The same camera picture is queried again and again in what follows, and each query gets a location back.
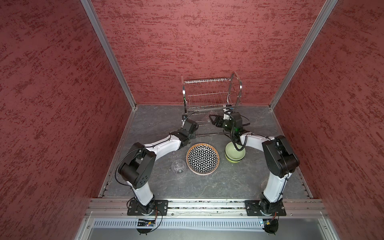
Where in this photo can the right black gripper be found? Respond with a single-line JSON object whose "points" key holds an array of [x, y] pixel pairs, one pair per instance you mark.
{"points": [[218, 118]]}

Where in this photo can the steel two-tier dish rack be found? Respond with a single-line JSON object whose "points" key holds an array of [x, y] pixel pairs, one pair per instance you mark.
{"points": [[206, 97]]}

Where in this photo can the pale green bowl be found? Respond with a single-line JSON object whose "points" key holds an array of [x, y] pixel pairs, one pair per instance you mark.
{"points": [[232, 152]]}

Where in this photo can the white patterned deep plate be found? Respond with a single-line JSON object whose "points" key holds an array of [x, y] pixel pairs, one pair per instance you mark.
{"points": [[202, 159]]}

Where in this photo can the clear glass cup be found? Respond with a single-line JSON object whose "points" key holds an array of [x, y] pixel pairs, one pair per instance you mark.
{"points": [[178, 166]]}

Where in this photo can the blue floral white bowl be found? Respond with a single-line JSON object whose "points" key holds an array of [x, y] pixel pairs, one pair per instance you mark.
{"points": [[233, 158]]}

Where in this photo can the lime green bowl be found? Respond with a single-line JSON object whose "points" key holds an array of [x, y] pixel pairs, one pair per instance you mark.
{"points": [[234, 161]]}

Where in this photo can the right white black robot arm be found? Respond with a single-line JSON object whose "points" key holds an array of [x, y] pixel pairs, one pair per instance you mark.
{"points": [[279, 155]]}

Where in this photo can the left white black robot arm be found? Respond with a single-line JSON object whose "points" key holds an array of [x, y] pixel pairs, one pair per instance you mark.
{"points": [[137, 165]]}

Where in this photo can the right base circuit board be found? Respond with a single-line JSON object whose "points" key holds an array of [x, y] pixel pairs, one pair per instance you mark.
{"points": [[271, 226]]}

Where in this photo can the base circuit board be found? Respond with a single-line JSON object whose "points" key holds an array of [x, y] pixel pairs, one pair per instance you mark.
{"points": [[271, 226], [146, 226]]}

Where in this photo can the left base circuit board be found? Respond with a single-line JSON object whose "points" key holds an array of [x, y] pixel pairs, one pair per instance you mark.
{"points": [[146, 226]]}

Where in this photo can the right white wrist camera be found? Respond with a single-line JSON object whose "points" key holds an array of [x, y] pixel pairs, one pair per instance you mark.
{"points": [[227, 110]]}

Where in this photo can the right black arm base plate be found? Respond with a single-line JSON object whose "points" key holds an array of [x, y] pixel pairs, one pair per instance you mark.
{"points": [[252, 207]]}

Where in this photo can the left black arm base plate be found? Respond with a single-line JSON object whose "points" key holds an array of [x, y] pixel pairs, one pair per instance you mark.
{"points": [[155, 207]]}

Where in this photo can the aluminium front rail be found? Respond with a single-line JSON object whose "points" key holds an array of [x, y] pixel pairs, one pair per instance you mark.
{"points": [[203, 214]]}

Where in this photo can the right aluminium corner post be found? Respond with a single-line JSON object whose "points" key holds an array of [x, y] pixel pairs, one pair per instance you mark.
{"points": [[317, 26]]}

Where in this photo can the aluminium corner post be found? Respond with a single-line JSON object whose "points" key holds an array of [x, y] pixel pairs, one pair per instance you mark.
{"points": [[96, 24], [317, 26]]}

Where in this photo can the left aluminium corner post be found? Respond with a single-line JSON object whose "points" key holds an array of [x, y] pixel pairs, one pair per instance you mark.
{"points": [[96, 24]]}

